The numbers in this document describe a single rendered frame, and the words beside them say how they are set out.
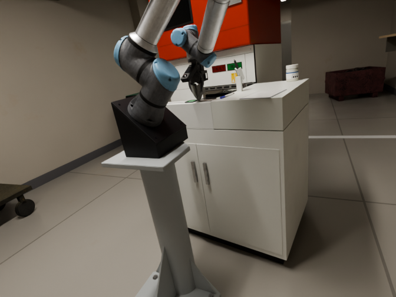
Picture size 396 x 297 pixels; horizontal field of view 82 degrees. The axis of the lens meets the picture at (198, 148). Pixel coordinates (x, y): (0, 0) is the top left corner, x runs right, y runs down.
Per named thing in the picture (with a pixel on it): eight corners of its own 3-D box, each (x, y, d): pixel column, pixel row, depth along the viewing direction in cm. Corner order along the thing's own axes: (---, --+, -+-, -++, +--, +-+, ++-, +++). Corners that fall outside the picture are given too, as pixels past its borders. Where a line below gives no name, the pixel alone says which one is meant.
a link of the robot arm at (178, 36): (193, 39, 98) (203, 40, 107) (174, 23, 99) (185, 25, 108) (184, 55, 102) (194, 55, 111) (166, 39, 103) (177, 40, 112)
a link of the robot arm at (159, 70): (157, 109, 85) (174, 79, 78) (131, 86, 86) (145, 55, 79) (173, 102, 95) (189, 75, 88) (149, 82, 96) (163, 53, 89)
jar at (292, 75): (287, 81, 146) (287, 65, 143) (299, 79, 142) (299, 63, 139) (284, 82, 141) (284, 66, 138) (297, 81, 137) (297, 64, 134)
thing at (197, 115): (151, 123, 157) (147, 103, 152) (222, 124, 125) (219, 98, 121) (141, 127, 150) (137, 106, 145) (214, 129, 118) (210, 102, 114)
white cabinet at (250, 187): (202, 187, 228) (189, 107, 200) (307, 208, 173) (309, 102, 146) (159, 227, 179) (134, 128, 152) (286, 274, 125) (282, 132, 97)
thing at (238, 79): (240, 90, 138) (238, 67, 133) (246, 89, 135) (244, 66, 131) (236, 92, 133) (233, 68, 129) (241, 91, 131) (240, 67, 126)
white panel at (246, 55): (174, 106, 213) (165, 62, 200) (258, 103, 167) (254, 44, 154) (171, 107, 211) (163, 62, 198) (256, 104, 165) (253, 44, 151)
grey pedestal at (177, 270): (189, 378, 89) (140, 200, 62) (109, 335, 109) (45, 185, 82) (229, 272, 131) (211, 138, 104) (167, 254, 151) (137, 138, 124)
